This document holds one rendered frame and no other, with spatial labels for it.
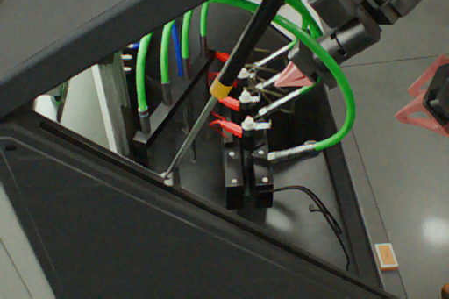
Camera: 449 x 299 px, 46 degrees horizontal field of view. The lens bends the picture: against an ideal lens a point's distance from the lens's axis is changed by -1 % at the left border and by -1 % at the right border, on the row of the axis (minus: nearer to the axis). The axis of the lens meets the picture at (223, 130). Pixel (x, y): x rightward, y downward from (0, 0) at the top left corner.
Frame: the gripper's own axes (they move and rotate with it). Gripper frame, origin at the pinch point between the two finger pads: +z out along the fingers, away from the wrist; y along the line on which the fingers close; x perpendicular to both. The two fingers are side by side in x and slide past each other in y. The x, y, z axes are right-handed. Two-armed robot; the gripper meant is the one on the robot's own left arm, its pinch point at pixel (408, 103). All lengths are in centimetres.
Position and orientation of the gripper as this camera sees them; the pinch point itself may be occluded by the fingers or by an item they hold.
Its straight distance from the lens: 79.5
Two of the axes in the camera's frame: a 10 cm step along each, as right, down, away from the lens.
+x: 7.0, 6.5, 2.9
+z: -5.0, 1.6, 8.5
